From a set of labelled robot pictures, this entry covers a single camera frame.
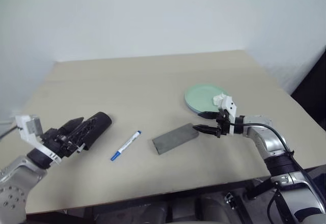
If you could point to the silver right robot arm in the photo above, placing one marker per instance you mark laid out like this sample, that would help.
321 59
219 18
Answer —
265 137

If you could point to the black pen cup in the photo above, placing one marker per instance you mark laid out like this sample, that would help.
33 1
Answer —
104 122

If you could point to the light blue plate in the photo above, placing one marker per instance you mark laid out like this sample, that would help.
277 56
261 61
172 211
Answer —
196 111

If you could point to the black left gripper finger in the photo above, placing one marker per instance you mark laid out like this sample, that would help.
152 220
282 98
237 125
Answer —
86 132
72 125

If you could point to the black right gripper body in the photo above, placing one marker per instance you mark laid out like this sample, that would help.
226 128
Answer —
222 122

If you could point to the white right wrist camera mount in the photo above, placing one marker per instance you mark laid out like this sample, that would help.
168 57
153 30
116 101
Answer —
230 105

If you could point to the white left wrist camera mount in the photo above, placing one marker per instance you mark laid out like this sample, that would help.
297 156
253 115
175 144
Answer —
24 129

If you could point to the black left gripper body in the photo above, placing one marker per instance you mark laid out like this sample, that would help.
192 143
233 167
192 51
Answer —
61 142

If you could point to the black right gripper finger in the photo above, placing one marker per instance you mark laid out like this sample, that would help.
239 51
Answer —
206 129
209 115

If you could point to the light green plate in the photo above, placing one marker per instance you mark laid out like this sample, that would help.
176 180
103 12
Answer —
201 96

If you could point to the white tissue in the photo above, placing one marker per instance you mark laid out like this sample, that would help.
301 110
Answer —
217 99

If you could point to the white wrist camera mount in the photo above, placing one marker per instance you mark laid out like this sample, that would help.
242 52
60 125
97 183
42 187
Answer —
230 105
24 129

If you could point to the black angled bracket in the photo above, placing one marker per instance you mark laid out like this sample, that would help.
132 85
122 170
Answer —
258 188

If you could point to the white pen with blue cap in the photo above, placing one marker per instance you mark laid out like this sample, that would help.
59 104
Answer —
126 145

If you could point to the grey glasses case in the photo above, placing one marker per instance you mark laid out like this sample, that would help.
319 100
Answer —
175 138

